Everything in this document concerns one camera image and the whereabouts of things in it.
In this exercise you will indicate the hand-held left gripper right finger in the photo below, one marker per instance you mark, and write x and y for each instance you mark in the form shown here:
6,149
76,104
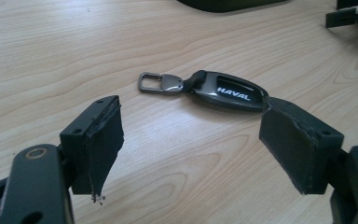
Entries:
295,146

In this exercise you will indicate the dark flat object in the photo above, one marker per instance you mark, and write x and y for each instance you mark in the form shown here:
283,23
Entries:
230,4

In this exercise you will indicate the dark grey car key fob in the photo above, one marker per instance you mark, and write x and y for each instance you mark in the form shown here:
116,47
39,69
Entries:
227,91

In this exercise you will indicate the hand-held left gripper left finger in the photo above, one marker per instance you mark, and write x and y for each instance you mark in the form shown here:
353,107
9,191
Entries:
88,146

